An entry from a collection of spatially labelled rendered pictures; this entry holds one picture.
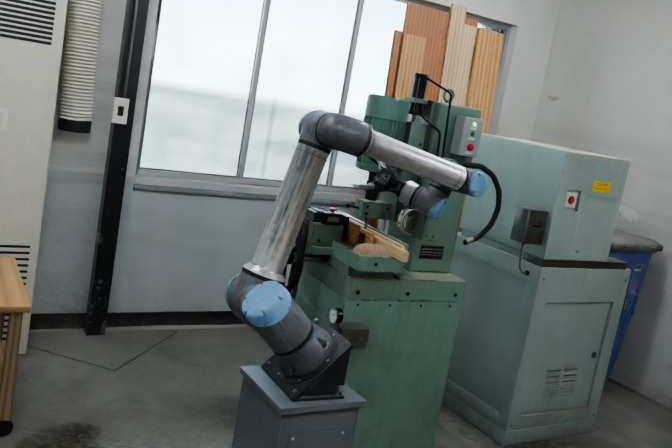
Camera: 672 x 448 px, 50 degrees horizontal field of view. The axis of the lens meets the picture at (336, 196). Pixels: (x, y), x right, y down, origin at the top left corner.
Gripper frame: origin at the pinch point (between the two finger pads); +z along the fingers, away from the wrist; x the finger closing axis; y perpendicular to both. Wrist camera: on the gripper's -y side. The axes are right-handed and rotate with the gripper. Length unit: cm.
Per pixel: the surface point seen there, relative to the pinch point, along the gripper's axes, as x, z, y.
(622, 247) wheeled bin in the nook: -46, -99, -159
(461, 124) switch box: -37.3, -20.9, -20.2
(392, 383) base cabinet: 69, -45, -38
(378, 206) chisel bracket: 8.4, -7.0, -21.8
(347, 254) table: 31.8, -11.0, -4.5
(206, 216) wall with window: 55, 104, -102
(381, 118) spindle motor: -21.9, 4.5, -3.6
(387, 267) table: 28.4, -26.5, -8.2
